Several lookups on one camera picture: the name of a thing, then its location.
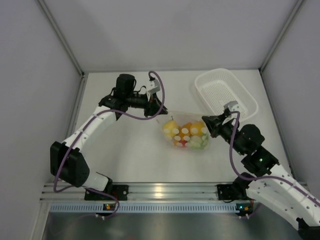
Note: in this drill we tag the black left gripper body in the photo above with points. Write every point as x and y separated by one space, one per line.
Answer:
143 103

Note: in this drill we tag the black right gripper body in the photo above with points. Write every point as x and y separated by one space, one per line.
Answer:
225 130

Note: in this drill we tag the clear zip top bag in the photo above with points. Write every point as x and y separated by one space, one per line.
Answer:
196 142

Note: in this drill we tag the yellow fake pear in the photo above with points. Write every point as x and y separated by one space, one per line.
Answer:
170 128

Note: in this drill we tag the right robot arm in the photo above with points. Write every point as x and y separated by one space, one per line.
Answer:
261 177

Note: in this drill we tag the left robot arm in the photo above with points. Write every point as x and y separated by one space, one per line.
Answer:
67 158

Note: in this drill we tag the yellow fake lemon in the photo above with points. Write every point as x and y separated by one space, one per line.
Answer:
198 128

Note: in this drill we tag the orange fake fruit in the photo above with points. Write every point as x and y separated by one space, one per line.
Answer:
184 132

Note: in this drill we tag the white perforated plastic basket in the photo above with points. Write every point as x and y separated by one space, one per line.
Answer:
218 87

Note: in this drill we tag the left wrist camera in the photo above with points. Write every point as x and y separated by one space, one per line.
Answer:
153 86

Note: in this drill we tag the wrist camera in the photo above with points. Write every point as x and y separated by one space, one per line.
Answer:
232 106
153 86

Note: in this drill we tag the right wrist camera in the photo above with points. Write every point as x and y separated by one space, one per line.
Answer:
232 106

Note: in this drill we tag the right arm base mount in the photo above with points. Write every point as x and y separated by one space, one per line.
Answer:
233 191

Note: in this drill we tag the aluminium mounting rail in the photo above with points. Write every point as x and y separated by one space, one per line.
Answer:
140 191

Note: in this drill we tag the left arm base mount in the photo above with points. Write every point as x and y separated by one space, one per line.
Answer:
117 191

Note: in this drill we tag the white slotted cable duct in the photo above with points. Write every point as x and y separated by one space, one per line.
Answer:
127 207

